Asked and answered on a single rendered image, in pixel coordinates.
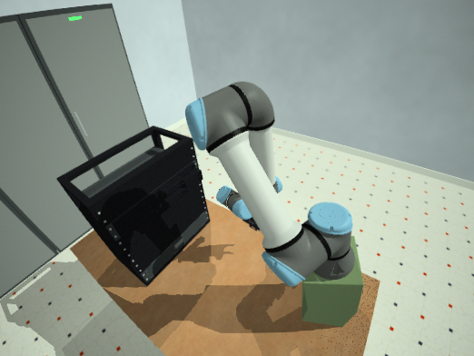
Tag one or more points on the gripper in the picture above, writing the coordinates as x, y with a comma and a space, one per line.
252, 223

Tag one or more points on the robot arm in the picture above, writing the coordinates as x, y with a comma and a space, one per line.
221, 118

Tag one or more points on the black server rack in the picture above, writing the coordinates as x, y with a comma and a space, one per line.
121, 202

